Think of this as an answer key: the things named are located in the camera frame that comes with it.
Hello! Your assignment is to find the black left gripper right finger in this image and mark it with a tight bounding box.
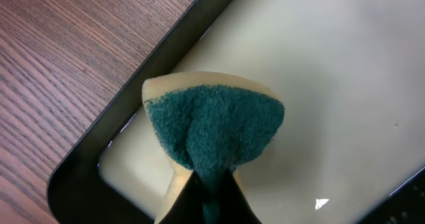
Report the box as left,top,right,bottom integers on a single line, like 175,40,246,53
218,170,262,224

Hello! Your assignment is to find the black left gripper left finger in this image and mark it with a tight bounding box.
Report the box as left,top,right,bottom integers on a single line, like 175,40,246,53
159,171,205,224

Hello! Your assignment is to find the green yellow sponge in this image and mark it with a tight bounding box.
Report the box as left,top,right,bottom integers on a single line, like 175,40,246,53
141,72,285,223

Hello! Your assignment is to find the black metal water tray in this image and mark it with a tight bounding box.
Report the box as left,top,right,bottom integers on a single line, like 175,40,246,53
46,0,424,223

